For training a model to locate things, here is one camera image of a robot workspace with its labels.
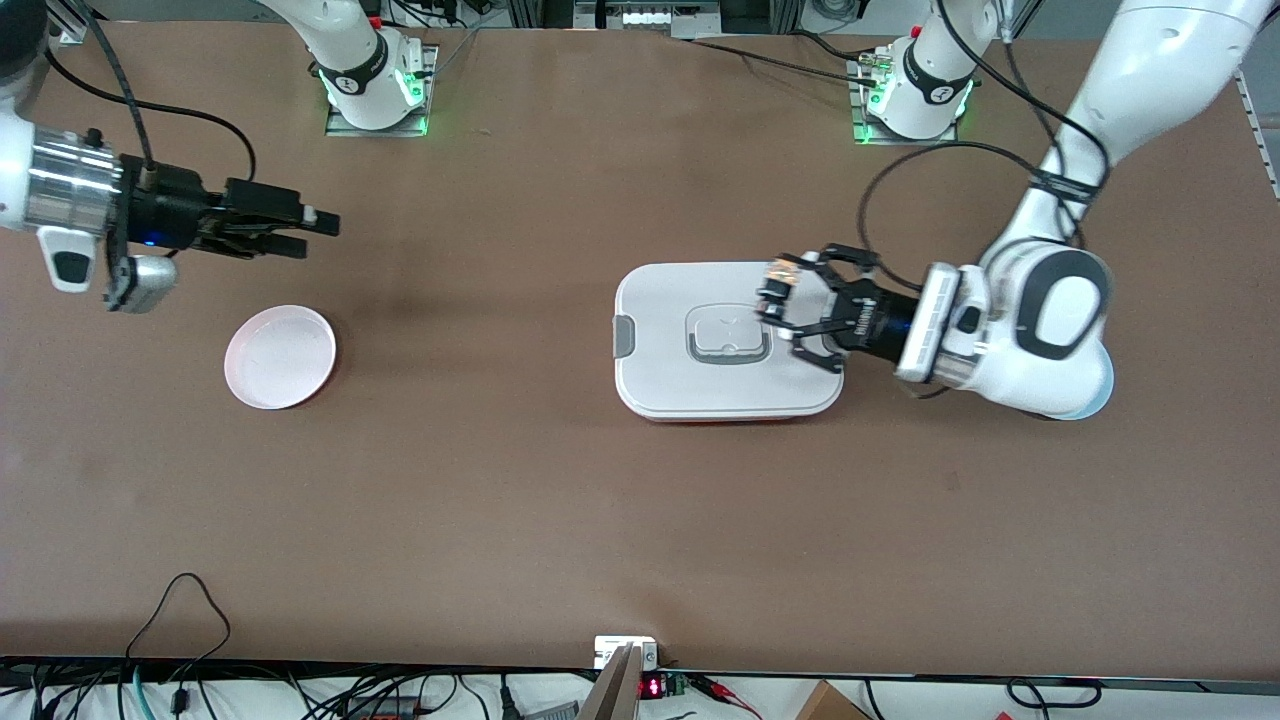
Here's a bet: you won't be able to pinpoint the orange push button switch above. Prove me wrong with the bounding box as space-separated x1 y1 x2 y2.
757 256 809 301

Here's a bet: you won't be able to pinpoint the pink round plate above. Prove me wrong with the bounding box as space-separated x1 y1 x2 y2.
224 305 338 411

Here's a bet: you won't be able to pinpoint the white lidded lunch box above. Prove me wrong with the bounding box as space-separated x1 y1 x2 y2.
612 261 846 424

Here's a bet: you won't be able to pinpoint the light blue round plate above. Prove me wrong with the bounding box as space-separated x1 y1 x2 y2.
1045 345 1116 422

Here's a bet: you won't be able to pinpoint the brown cardboard box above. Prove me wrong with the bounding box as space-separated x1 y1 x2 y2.
795 680 871 720

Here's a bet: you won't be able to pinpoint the small white electronic box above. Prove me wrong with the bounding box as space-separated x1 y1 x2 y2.
594 636 660 671

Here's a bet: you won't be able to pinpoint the grey aluminium profile bar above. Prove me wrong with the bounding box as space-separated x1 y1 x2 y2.
578 644 642 720

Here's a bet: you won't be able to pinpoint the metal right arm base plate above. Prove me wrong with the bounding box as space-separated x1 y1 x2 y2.
324 44 440 139

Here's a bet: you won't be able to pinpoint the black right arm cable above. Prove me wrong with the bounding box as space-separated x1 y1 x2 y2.
45 0 258 193

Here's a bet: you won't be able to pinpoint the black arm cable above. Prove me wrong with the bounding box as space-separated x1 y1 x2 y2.
857 0 1113 301
45 0 258 193

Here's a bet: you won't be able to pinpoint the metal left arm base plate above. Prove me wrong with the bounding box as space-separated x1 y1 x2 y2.
848 58 961 149

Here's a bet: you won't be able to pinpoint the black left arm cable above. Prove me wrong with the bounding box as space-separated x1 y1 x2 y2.
857 0 1113 301

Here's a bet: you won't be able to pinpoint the aluminium corner bracket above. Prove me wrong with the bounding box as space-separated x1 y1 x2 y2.
46 0 93 46

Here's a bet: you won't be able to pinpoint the black cable to base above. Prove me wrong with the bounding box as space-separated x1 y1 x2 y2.
685 30 886 91

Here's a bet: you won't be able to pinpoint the aluminium frame structure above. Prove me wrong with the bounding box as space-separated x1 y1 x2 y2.
505 0 806 39

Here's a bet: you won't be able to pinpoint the red clip lead wires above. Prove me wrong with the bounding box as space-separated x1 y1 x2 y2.
688 673 763 719

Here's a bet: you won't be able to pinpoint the black looped thin cable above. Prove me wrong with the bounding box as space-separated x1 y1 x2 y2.
125 572 233 701

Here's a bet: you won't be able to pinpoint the black coiled cable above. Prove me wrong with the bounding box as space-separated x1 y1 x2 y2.
1005 677 1103 711

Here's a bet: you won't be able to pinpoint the aluminium side rail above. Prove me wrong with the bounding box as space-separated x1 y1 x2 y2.
1238 68 1280 201

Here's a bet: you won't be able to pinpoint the tangled black cable bundle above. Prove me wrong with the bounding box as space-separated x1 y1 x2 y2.
0 658 521 720

